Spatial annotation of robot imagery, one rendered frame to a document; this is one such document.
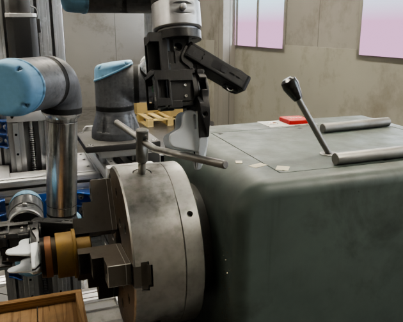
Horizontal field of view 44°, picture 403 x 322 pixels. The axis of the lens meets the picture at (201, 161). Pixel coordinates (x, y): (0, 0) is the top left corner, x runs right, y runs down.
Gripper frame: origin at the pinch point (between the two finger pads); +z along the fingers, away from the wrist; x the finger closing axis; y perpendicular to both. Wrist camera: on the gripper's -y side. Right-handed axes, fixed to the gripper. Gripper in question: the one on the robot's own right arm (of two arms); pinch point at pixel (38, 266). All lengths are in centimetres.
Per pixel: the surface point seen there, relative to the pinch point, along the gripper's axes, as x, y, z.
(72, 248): 2.5, -6.1, 0.2
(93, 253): 2.5, -9.5, 3.4
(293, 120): 19, -63, -23
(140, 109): -89, -164, -704
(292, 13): 55, -271, -407
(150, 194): 13.1, -19.6, 5.5
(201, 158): 22.6, -24.4, 18.9
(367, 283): -4, -56, 19
